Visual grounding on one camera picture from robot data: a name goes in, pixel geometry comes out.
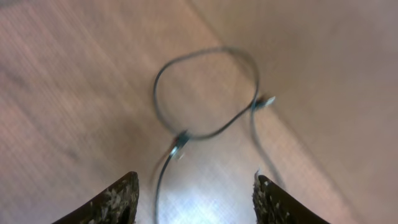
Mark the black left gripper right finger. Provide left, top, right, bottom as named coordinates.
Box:
left=252, top=172, right=328, bottom=224

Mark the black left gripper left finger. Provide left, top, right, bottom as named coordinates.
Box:
left=54, top=171, right=139, bottom=224

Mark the black USB cable removed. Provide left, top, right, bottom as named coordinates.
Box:
left=152, top=46, right=285, bottom=224

